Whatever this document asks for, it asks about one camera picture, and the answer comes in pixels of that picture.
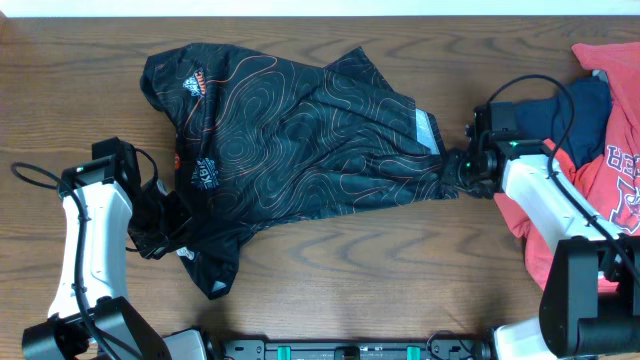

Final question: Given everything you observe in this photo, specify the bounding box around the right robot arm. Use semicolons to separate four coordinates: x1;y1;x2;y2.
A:
442;140;639;359

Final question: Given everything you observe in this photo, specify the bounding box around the red printed t-shirt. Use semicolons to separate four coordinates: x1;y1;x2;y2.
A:
493;41;640;294

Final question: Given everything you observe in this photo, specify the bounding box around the navy blue garment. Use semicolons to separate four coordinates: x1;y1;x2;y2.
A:
514;76;612;169

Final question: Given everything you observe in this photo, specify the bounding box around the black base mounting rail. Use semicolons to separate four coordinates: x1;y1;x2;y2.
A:
221;336;494;360

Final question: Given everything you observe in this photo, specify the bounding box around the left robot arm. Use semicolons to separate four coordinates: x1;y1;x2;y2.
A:
22;155;210;359

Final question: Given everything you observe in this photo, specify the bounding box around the black orange-patterned cycling jersey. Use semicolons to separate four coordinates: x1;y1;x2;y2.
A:
140;43;457;299

